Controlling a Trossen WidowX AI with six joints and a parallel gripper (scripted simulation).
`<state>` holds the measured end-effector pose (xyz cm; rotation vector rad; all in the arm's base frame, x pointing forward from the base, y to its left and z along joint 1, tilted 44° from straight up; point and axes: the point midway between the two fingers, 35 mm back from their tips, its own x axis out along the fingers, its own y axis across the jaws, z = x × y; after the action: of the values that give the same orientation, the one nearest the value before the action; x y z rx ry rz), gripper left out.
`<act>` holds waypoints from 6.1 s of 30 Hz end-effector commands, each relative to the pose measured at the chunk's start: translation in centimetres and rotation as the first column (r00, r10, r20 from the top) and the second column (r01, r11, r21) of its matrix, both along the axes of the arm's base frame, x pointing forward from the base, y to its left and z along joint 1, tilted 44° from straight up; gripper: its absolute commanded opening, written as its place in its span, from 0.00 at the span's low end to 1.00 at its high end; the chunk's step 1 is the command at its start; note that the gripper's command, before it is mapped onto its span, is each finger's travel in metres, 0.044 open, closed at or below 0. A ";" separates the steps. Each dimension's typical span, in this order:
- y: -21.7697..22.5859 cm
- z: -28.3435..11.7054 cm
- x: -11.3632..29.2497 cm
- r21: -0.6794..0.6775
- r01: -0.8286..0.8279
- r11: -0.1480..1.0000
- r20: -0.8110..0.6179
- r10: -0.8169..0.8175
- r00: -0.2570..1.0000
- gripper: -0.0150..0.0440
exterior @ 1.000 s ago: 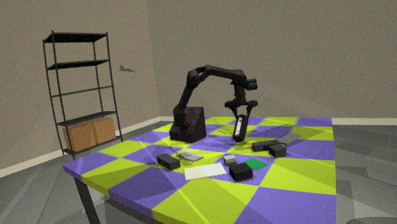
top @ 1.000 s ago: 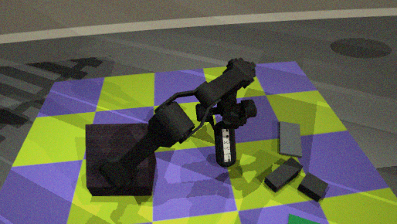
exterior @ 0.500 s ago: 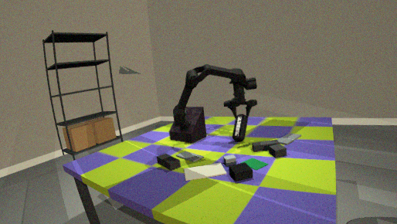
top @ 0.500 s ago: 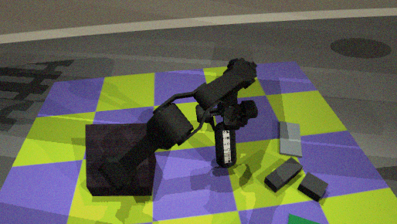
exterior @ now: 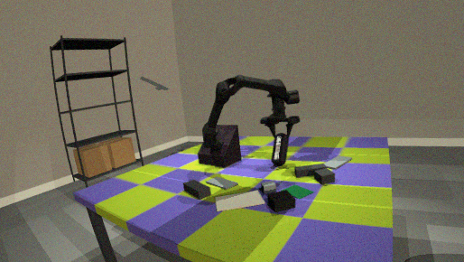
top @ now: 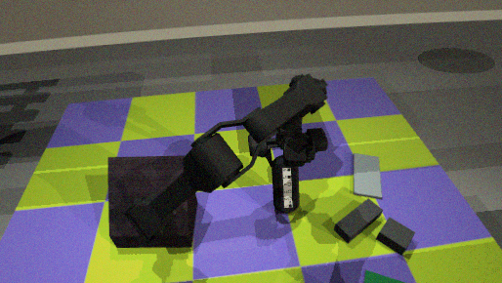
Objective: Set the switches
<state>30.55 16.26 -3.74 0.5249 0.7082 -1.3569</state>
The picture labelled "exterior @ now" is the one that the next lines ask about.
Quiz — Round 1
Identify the dark grey controller unit with white label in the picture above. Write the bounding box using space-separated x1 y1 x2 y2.
271 133 289 166

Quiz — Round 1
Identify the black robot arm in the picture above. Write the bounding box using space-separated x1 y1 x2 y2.
202 74 300 153

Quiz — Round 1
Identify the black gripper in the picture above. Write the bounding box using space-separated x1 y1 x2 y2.
260 106 301 138

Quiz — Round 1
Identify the cream flat rectangular panel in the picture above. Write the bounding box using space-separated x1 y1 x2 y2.
216 191 265 211

